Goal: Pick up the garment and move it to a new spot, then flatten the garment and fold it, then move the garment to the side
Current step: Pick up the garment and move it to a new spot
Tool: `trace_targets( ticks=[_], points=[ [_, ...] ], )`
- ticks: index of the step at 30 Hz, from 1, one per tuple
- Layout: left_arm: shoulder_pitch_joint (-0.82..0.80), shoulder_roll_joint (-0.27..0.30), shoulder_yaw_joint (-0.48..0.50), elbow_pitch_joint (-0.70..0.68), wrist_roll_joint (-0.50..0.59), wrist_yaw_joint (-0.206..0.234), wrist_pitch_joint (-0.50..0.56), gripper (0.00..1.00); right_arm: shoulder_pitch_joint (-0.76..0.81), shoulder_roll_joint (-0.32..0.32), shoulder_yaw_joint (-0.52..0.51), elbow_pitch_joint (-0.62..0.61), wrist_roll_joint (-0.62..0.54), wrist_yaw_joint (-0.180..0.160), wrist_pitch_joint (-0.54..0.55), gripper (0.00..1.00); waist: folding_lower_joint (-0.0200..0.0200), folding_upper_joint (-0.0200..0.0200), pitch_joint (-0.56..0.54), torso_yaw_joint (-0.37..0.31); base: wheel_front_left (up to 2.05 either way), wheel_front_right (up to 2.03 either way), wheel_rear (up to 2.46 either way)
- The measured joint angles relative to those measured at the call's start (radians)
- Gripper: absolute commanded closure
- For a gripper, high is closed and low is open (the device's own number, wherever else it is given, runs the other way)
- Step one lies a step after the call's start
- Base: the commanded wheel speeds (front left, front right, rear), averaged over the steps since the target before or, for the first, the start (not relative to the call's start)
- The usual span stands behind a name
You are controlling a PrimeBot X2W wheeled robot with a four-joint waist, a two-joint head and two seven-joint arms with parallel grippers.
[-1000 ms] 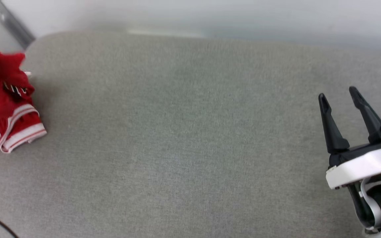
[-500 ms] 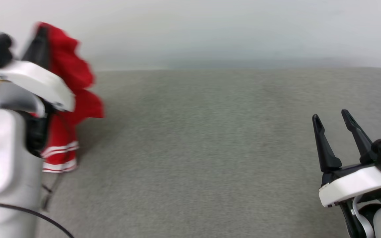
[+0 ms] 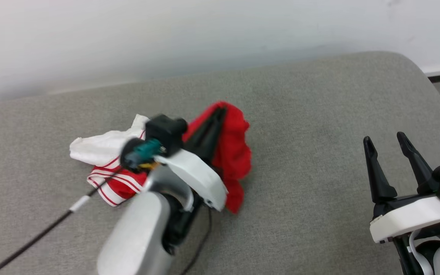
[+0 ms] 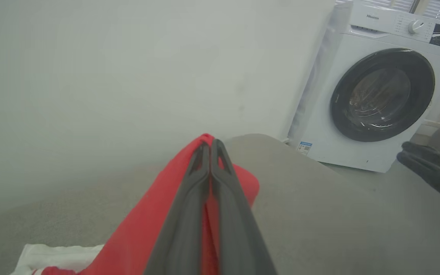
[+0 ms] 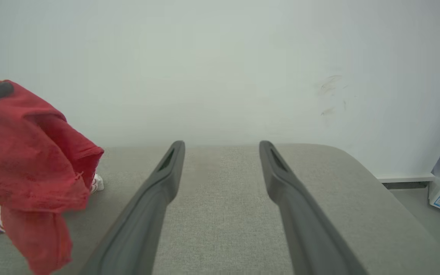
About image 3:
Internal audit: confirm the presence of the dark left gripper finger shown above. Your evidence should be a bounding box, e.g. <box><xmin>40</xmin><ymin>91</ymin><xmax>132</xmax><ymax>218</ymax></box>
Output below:
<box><xmin>201</xmin><ymin>107</ymin><xmax>228</xmax><ymax>168</ymax></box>
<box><xmin>184</xmin><ymin>108</ymin><xmax>222</xmax><ymax>151</ymax></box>

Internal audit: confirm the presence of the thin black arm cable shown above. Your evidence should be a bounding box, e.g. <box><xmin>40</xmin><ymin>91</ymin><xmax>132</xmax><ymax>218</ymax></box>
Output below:
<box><xmin>181</xmin><ymin>208</ymin><xmax>213</xmax><ymax>275</ymax></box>

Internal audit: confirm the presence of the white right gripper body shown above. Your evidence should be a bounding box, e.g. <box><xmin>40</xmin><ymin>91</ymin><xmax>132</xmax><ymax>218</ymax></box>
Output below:
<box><xmin>369</xmin><ymin>193</ymin><xmax>440</xmax><ymax>244</ymax></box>

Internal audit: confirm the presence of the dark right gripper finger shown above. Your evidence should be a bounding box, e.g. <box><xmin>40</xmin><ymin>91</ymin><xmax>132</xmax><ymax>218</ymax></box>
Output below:
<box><xmin>363</xmin><ymin>136</ymin><xmax>398</xmax><ymax>204</ymax></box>
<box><xmin>396</xmin><ymin>132</ymin><xmax>439</xmax><ymax>195</ymax></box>

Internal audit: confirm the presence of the black cable with teal plug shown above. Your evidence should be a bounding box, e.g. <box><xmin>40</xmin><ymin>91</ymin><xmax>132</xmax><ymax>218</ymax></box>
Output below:
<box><xmin>0</xmin><ymin>138</ymin><xmax>166</xmax><ymax>275</ymax></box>

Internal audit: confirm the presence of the red white t-shirt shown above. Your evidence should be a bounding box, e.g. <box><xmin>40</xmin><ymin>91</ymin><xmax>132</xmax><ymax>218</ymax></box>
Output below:
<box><xmin>70</xmin><ymin>101</ymin><xmax>252</xmax><ymax>214</ymax></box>

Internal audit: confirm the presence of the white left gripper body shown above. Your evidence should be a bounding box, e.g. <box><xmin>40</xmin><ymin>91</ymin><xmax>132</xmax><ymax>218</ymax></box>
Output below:
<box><xmin>154</xmin><ymin>149</ymin><xmax>228</xmax><ymax>212</ymax></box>

